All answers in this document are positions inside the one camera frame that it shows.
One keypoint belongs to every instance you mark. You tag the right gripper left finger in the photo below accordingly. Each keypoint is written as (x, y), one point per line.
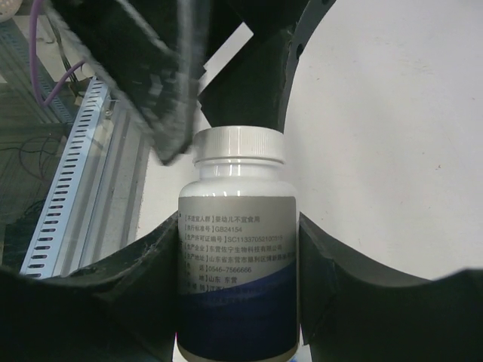
(122, 308)

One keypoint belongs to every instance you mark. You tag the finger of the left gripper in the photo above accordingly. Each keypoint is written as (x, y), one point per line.
(254, 87)
(150, 53)

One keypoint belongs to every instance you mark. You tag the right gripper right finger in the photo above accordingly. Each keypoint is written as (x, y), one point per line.
(354, 308)

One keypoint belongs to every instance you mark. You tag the white bottle cap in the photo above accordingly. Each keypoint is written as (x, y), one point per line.
(238, 142)

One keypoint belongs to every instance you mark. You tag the white pill bottle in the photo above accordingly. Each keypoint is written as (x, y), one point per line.
(238, 263)

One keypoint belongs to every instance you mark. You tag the aluminium mounting rail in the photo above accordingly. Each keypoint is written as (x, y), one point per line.
(106, 209)

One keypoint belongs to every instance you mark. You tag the slotted grey cable duct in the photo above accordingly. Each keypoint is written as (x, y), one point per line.
(48, 237)

